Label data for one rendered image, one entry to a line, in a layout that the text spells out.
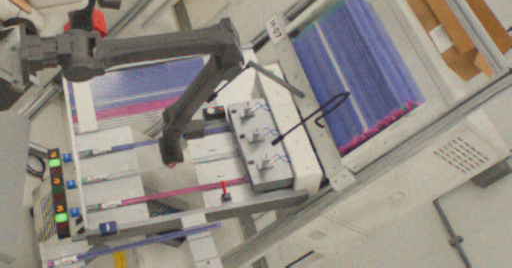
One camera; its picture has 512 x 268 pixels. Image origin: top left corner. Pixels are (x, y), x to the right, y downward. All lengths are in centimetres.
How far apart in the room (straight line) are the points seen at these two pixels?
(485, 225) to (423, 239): 31
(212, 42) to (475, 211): 220
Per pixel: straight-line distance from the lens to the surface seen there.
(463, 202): 362
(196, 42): 164
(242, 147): 222
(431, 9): 263
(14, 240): 211
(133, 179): 223
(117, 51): 163
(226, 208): 214
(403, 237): 371
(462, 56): 251
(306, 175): 215
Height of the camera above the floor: 206
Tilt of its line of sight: 29 degrees down
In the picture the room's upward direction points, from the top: 52 degrees clockwise
